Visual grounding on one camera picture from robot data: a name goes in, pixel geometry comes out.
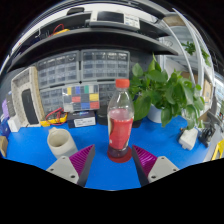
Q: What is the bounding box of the black box with white label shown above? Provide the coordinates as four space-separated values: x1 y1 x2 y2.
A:
67 110 97 129

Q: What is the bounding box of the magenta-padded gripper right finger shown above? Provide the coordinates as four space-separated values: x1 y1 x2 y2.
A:
131 144 180 187

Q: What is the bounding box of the white perforated open box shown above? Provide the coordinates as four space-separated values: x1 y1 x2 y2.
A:
10 65 46 128

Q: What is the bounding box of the white power adapter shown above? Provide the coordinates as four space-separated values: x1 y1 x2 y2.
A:
178 128 200 151

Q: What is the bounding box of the clear box with coloured parts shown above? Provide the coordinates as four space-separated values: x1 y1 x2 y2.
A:
62 84 101 113

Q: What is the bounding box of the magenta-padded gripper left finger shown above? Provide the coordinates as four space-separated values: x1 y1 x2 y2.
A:
45 144 96 187

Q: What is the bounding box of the dark overhead shelf unit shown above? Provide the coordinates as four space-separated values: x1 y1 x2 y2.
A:
6 6 181 73

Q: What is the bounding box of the blue box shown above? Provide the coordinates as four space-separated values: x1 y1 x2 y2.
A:
0 116 11 138

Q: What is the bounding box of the dark grey upright box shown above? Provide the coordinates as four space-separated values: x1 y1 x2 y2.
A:
5 92 17 118

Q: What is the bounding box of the white shelf rack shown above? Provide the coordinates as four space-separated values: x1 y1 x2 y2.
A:
159 8 224 121

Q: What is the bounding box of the clear bottle with red cap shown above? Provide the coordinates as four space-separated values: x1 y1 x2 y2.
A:
107 78 135 159

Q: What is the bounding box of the grey and beige ceramic mug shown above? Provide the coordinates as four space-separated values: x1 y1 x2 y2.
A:
46 126 79 160

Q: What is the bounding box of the yellow multimeter with red leads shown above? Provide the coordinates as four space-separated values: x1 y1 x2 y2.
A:
39 107 69 128

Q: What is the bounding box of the black rectangular speaker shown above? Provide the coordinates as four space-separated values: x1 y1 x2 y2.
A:
20 88 40 126

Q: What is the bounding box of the green potted plant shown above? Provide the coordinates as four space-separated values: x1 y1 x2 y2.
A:
128 53 206 129

